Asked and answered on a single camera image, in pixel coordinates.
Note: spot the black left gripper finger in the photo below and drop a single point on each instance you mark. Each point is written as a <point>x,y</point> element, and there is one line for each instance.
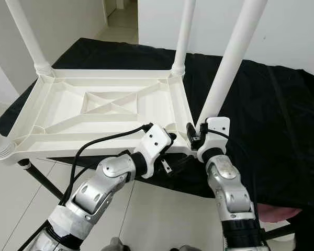
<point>171,137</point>

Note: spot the white plastic table leg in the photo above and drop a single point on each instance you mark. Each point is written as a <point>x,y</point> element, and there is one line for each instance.
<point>0,146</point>
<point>26,31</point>
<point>184,31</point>
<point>230,57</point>

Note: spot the white plastic table top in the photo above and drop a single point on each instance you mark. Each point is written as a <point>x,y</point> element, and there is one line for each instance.
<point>63,112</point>

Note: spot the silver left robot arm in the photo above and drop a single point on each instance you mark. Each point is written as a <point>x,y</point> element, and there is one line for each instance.
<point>99,188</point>

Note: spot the grey right robot leg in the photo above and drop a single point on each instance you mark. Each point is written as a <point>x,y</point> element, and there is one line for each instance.
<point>187,248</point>

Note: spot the black table cloth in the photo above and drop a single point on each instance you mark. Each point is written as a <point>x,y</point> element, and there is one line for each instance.
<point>282,130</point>

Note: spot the pink cloth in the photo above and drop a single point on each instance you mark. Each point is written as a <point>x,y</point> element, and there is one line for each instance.
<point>277,212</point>

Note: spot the black metal table leg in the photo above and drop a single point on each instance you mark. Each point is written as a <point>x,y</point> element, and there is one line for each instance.
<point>42,180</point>
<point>280,231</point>

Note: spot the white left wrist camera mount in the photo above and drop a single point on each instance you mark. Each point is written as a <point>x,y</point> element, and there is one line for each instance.
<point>154,141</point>

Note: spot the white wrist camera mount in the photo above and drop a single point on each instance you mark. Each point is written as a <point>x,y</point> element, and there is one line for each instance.
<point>217,128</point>
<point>154,141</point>

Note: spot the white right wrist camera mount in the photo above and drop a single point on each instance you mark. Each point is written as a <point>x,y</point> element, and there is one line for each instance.
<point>217,128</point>

